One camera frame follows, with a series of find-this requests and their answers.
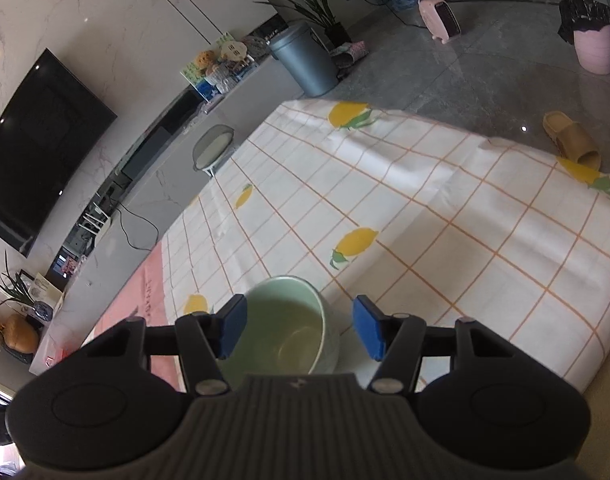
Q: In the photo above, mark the checked lemon print tablecloth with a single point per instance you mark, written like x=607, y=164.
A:
x=435, y=210

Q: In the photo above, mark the small pink picture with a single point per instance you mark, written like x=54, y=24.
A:
x=67, y=266

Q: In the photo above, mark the white router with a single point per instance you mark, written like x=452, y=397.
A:
x=97, y=220

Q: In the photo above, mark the illustrated white card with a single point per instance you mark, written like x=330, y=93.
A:
x=45, y=287

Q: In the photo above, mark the green ceramic bowl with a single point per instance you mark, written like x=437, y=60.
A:
x=285, y=320

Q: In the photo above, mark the plant in blue vase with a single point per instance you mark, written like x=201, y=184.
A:
x=42, y=310

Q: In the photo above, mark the white marble tv cabinet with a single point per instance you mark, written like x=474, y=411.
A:
x=140, y=195

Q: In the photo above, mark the round paper fan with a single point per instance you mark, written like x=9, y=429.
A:
x=233, y=49

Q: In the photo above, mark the grey trash can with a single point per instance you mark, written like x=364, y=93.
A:
x=305, y=65

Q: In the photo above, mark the green illustrated board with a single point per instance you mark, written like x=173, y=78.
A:
x=190, y=72

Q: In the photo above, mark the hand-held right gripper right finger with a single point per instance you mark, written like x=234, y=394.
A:
x=367, y=327

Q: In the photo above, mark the brown round jar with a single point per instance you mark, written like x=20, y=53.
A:
x=20, y=335

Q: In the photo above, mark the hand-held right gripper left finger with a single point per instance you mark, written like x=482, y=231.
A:
x=234, y=325

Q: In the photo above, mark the potted snake plant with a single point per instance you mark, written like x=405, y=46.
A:
x=335, y=32

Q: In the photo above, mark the pink fan heater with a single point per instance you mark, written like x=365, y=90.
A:
x=437, y=15

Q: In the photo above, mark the tan rubber slipper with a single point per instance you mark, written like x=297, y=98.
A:
x=572, y=140

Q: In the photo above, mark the black wall television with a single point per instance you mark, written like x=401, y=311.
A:
x=35, y=150

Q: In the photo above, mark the patterned slippers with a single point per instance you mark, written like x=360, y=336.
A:
x=352, y=52

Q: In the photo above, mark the small grey stool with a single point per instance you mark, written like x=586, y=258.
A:
x=212, y=145

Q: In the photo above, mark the teddy bear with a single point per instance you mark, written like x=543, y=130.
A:
x=203, y=60

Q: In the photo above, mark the pink bin with black bag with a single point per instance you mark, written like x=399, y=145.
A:
x=595, y=52

